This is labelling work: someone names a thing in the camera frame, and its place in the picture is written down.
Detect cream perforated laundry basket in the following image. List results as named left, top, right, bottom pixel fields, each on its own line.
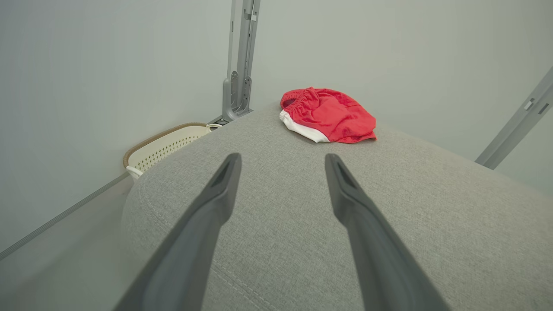
left=123, top=122, right=223, bottom=180

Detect red shorts with white panels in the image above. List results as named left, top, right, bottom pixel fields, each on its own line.
left=279, top=87, right=378, bottom=144

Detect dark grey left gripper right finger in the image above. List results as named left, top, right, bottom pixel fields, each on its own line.
left=324, top=153, right=450, bottom=311

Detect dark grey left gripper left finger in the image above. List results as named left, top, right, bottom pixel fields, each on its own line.
left=113, top=152, right=243, bottom=311

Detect grey corner post with bracket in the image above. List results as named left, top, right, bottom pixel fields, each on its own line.
left=211, top=0, right=261, bottom=126

